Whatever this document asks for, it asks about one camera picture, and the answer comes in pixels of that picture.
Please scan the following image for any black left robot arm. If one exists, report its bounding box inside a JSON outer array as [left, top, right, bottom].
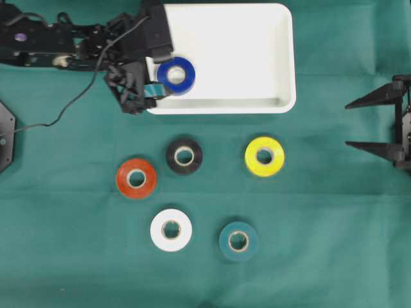
[[1, 1, 173, 114]]

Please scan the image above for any white plastic tray case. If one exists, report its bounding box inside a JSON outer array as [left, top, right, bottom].
[[151, 3, 296, 115]]

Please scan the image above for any black tape roll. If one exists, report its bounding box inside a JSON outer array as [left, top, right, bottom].
[[166, 137, 203, 175]]

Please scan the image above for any teal tape roll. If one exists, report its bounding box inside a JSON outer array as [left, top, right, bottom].
[[218, 221, 259, 262]]

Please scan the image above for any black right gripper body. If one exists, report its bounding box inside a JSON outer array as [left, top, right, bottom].
[[392, 74, 410, 173]]

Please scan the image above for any yellow tape roll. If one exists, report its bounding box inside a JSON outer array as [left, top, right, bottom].
[[244, 136, 286, 177]]

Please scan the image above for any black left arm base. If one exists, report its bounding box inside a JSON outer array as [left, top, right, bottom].
[[0, 101, 16, 172]]

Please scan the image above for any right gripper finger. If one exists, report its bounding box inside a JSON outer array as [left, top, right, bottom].
[[345, 83, 397, 109], [345, 141, 398, 160]]

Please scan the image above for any white tape roll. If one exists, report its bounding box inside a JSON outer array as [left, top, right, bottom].
[[150, 209, 193, 252]]

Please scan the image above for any green table cloth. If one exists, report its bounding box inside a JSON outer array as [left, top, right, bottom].
[[1, 1, 410, 307]]

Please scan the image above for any black cable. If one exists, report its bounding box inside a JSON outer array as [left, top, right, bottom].
[[12, 15, 150, 134]]

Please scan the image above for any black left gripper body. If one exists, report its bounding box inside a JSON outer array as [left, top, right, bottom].
[[76, 12, 151, 114]]

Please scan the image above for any red tape roll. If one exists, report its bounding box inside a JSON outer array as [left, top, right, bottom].
[[116, 158, 157, 200]]

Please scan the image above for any blue tape roll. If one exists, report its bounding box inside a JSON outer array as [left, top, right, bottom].
[[157, 56, 196, 95]]

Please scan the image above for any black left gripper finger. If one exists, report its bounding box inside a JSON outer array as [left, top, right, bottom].
[[144, 83, 167, 99]]

